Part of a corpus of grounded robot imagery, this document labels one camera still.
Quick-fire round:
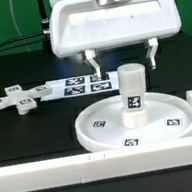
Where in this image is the white front fence bar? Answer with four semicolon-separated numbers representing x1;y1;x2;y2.
0;137;192;192

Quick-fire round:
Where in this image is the black cable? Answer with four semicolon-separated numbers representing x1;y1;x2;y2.
0;0;57;63

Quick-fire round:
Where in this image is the white round table top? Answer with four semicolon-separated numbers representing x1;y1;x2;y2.
75;92;192;152

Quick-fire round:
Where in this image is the white marker sheet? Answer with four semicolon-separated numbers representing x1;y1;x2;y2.
41;71;119;101

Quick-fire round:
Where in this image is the white cross-shaped table base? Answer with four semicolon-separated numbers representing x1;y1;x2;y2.
0;84;53;115

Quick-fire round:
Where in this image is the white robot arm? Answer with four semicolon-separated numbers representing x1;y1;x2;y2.
49;0;181;68

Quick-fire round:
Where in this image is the white thin cable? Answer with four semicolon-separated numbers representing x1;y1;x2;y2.
8;0;32;54

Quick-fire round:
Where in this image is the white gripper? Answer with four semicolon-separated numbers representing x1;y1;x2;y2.
50;0;181;79

